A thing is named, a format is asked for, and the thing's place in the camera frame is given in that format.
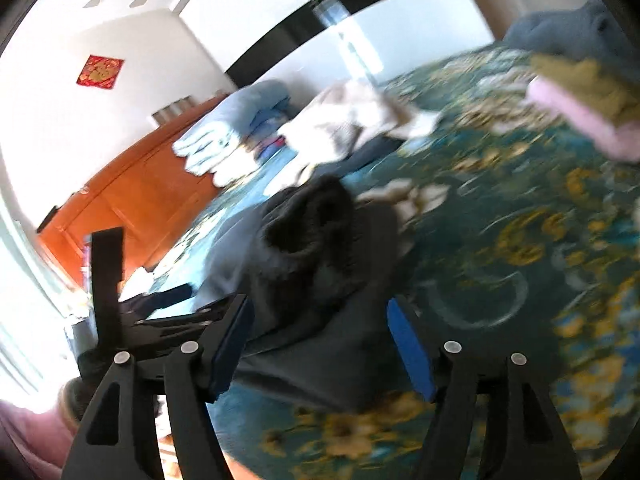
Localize green floral blanket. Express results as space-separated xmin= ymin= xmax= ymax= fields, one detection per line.
xmin=120 ymin=44 xmax=640 ymax=480

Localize light blue folded quilt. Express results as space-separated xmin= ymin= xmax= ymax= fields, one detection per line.
xmin=172 ymin=79 xmax=294 ymax=177

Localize wooden headboard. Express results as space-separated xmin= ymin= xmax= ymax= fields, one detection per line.
xmin=37 ymin=92 xmax=234 ymax=292

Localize white and black wardrobe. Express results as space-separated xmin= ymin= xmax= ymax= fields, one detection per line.
xmin=172 ymin=0 xmax=506 ymax=111

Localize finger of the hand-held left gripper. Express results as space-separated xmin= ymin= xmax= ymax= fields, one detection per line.
xmin=120 ymin=284 xmax=194 ymax=319
xmin=89 ymin=227 xmax=125 ymax=356

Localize grey folded garment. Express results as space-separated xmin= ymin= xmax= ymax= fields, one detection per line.
xmin=502 ymin=0 xmax=640 ymax=64

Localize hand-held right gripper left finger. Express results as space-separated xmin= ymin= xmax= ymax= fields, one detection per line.
xmin=60 ymin=294 xmax=257 ymax=480

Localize dark grey pants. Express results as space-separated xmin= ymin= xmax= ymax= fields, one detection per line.
xmin=192 ymin=175 xmax=451 ymax=414

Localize wall switch panel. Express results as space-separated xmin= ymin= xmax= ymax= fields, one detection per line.
xmin=151 ymin=95 xmax=197 ymax=127

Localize beige fluffy sweater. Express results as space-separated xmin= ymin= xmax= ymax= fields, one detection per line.
xmin=277 ymin=80 xmax=444 ymax=187

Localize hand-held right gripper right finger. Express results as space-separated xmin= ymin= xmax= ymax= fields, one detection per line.
xmin=386 ymin=296 xmax=584 ymax=480

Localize cream folded blanket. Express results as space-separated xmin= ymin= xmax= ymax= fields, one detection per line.
xmin=210 ymin=150 xmax=262 ymax=187

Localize pink folded garment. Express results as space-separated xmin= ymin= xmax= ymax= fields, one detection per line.
xmin=526 ymin=77 xmax=640 ymax=164

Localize red wall decoration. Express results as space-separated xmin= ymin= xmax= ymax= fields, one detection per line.
xmin=76 ymin=54 xmax=125 ymax=89

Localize mustard folded garment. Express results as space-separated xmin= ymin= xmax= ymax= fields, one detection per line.
xmin=529 ymin=54 xmax=640 ymax=127

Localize person's left forearm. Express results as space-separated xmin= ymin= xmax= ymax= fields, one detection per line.
xmin=0 ymin=399 xmax=72 ymax=480

